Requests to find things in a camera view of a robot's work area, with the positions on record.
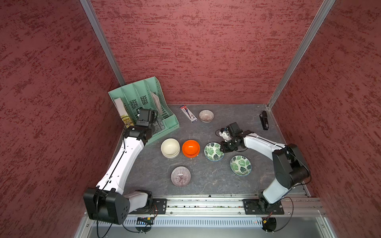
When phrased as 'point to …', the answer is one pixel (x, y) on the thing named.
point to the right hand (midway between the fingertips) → (221, 151)
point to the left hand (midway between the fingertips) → (153, 129)
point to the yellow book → (120, 107)
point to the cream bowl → (170, 148)
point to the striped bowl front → (180, 176)
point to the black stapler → (263, 118)
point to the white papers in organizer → (157, 101)
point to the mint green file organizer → (148, 94)
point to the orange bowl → (190, 148)
